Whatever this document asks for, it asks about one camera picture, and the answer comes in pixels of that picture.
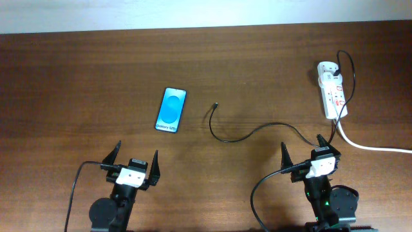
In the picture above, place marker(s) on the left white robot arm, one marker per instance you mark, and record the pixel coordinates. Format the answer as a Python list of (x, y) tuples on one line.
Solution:
[(113, 213)]

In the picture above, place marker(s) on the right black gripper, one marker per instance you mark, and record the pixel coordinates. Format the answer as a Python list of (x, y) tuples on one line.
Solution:
[(298, 174)]

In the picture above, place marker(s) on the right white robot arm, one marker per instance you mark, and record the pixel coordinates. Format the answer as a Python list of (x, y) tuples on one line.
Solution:
[(334, 206)]

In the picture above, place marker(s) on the blue screen Galaxy smartphone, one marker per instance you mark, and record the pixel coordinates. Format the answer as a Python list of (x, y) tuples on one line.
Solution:
[(171, 110)]

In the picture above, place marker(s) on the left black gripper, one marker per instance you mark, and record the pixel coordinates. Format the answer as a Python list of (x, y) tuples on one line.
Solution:
[(152, 178)]

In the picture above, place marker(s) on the white USB charger plug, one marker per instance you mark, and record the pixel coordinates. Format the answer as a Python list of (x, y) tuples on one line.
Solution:
[(329, 79)]

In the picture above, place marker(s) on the white power strip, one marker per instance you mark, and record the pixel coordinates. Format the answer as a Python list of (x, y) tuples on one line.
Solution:
[(333, 98)]

